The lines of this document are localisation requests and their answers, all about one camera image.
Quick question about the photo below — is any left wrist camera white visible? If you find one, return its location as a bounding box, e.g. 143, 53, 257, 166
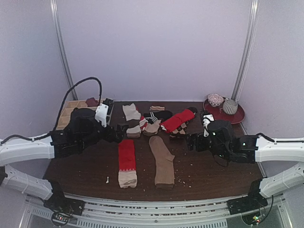
95, 98, 114, 127

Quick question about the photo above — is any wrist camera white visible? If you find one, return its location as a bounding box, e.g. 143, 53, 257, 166
200, 110, 214, 137
95, 98, 114, 127

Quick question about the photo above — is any small striped folded sock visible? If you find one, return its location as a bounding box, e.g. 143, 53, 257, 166
150, 106, 165, 112

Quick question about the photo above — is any beige white folded sock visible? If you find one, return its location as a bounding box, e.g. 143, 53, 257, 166
123, 103, 141, 121

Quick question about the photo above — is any right aluminium frame post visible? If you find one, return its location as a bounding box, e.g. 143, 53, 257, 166
231, 0, 259, 102

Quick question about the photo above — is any left aluminium frame post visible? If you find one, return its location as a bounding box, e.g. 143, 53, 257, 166
50, 0, 74, 88

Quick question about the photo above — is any white patterned bowl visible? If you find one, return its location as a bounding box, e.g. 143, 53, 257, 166
208, 94, 224, 107

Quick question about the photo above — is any black white striped sock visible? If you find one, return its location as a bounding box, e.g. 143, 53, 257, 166
143, 110, 173, 124

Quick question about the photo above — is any red round plate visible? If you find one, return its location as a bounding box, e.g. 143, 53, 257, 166
203, 98, 246, 125

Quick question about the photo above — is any red and beige sock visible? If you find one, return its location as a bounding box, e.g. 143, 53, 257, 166
118, 139, 137, 189

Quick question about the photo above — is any aluminium frame post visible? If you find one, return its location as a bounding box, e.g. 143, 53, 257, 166
50, 0, 74, 88
231, 0, 259, 102

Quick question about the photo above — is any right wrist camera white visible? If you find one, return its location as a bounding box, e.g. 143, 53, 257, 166
200, 110, 214, 137

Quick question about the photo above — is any maroon rolled sock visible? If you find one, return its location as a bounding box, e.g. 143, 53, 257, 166
85, 97, 99, 107

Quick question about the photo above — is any red white striped sock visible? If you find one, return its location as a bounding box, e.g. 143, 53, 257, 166
139, 116, 148, 132

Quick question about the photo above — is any wooden compartment tray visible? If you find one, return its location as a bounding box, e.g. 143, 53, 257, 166
57, 99, 114, 131

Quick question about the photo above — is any striped ceramic cup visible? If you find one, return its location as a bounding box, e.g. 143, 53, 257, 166
223, 99, 238, 115

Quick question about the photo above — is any tan brown sock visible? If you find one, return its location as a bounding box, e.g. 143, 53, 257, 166
149, 136, 175, 190

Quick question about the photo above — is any tan sock pair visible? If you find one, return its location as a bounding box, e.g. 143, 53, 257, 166
142, 120, 161, 137

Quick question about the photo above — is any metal base rail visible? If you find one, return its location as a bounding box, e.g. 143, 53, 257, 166
17, 194, 295, 228

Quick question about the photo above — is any left black cable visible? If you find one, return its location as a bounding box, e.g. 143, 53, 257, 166
0, 76, 104, 144

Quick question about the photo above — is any argyle brown sock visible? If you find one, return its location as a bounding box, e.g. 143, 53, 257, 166
169, 121, 189, 140

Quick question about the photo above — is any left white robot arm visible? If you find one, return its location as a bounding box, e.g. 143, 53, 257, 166
0, 104, 128, 216

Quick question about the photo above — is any red folded sock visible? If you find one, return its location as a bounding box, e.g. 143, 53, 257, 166
160, 107, 198, 133

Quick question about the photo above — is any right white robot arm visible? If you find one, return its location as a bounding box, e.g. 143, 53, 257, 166
186, 117, 304, 215

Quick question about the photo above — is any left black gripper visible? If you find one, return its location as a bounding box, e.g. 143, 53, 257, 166
79, 123, 128, 150

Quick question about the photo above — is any beige brown sock pile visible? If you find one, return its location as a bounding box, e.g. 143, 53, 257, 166
126, 125, 141, 138

